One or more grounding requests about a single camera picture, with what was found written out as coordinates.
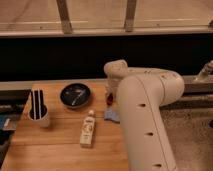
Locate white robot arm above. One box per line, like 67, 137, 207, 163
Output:
104, 60, 185, 171

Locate blue sponge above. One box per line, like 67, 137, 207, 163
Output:
104, 108, 120, 123

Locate dark blue bowl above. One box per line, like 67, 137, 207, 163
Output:
60, 83, 91, 109

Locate white bottle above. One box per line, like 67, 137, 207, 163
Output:
80, 110, 95, 147

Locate white cup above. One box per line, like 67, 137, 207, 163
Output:
28, 107, 50, 128

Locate black striped utensils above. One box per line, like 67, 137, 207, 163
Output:
30, 90, 45, 119

